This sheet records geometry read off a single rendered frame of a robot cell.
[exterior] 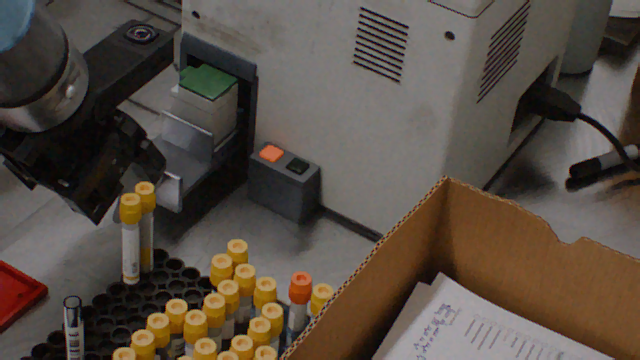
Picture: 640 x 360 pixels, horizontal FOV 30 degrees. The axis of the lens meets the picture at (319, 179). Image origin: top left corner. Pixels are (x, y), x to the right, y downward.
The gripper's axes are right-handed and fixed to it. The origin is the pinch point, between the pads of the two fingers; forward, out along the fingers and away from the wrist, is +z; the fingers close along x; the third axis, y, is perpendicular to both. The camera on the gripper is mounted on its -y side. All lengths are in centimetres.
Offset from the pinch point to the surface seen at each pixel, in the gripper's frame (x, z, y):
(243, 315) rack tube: 17.5, -7.8, 7.7
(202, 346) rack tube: 18.7, -14.5, 11.9
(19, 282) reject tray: -3.1, -2.5, 13.4
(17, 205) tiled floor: -81, 111, -7
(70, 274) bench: -0.6, -0.7, 10.6
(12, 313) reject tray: -0.8, -4.7, 16.0
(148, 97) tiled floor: -83, 132, -45
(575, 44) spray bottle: 22, 23, -39
